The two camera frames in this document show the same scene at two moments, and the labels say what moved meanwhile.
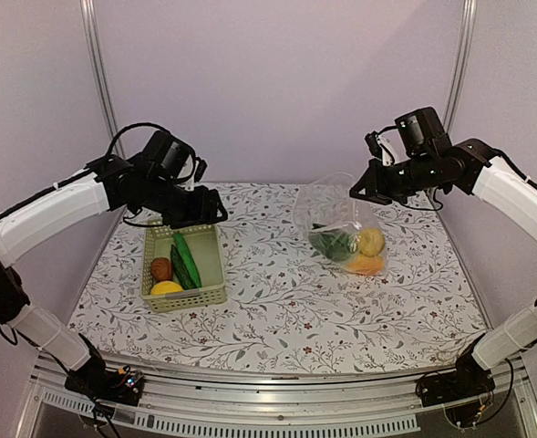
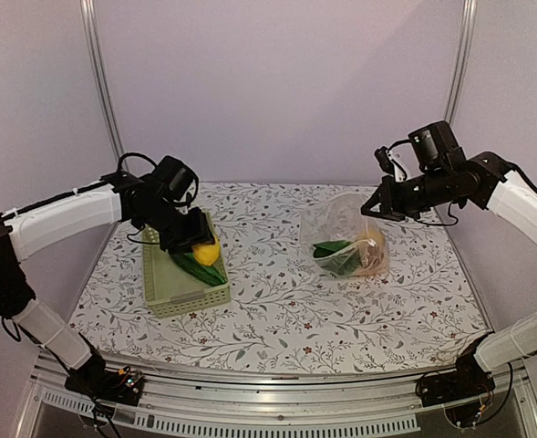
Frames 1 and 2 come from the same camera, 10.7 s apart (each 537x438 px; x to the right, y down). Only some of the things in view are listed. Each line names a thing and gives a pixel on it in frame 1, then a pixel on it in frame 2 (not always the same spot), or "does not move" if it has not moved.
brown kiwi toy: [161, 269] -> [372, 257]
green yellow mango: [371, 242] does not move
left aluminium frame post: [98, 67] does not move
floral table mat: [285, 311] does not move
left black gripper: [205, 210] -> [200, 234]
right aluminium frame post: [469, 24] does not move
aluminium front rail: [273, 404] does not move
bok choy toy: [335, 245] -> [339, 257]
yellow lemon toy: [161, 287] -> [207, 254]
